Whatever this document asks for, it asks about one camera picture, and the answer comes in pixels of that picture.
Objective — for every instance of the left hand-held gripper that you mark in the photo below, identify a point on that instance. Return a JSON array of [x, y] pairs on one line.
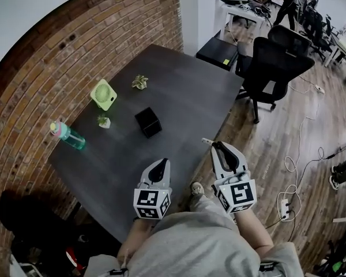
[[148, 200]]

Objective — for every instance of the black cube box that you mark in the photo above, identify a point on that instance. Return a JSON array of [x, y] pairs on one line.
[[148, 123]]

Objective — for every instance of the white power strip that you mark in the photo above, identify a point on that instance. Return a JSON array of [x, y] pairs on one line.
[[284, 209]]

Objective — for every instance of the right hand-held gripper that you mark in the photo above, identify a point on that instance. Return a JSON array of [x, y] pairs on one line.
[[239, 193]]

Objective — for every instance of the black drawer cabinet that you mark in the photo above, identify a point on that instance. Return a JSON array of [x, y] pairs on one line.
[[216, 52]]

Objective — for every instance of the black mesh office chair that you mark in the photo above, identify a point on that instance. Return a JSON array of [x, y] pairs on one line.
[[274, 68]]

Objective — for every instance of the person's right forearm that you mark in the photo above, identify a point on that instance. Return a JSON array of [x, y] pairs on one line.
[[253, 229]]

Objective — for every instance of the white desk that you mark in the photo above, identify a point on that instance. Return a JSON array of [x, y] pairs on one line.
[[242, 13]]

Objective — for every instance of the green desk fan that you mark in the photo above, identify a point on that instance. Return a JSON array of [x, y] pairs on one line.
[[103, 94]]

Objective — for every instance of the teal water bottle pink lid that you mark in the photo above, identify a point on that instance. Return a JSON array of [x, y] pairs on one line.
[[70, 136]]

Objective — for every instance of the person's grey shirt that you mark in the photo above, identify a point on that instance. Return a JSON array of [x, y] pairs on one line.
[[202, 247]]

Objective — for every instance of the black backpack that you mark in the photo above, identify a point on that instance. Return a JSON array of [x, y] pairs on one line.
[[26, 212]]

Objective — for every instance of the person's left forearm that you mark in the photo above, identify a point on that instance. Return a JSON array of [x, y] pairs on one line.
[[135, 238]]

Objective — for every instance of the small plant in white pot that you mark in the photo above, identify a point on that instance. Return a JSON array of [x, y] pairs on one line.
[[104, 122]]

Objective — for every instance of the person's shoe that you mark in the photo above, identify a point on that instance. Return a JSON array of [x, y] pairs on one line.
[[196, 188]]

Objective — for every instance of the person's grey trousers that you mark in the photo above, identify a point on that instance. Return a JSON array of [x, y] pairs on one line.
[[200, 203]]

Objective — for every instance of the striped leaf potted plant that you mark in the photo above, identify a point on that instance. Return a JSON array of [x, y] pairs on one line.
[[139, 82]]

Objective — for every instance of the row of black office chairs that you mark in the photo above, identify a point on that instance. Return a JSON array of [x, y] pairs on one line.
[[317, 22]]

